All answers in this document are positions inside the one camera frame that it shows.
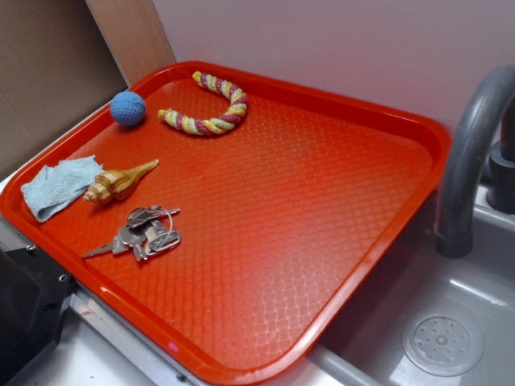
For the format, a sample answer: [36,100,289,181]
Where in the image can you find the round sink drain strainer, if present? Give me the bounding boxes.
[402,307,484,377]

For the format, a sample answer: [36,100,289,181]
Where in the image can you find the bunch of silver keys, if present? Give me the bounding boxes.
[81,206,181,261]

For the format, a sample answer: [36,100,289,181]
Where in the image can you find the blue dimpled ball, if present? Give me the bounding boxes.
[109,91,146,126]

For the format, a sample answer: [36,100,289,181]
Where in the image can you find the tan conch seashell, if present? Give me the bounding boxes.
[83,159,159,203]

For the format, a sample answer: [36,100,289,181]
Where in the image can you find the black faucet handle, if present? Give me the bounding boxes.
[486,101,514,215]

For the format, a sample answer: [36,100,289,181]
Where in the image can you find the grey sink basin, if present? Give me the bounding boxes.
[309,201,514,385]

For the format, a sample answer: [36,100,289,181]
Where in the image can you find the red plastic tray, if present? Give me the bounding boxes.
[1,62,451,385]

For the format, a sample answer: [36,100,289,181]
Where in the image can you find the grey sink faucet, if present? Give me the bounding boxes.
[435,64,514,258]

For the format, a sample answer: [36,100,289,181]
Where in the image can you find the brown cardboard panel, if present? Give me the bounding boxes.
[1,1,175,178]

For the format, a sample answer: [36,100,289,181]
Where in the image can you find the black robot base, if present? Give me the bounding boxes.
[1,247,74,385]

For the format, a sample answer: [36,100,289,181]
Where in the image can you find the light blue cloth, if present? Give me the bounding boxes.
[21,155,104,223]

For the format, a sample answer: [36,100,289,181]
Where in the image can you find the multicolour rope toy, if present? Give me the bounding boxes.
[158,71,248,137]

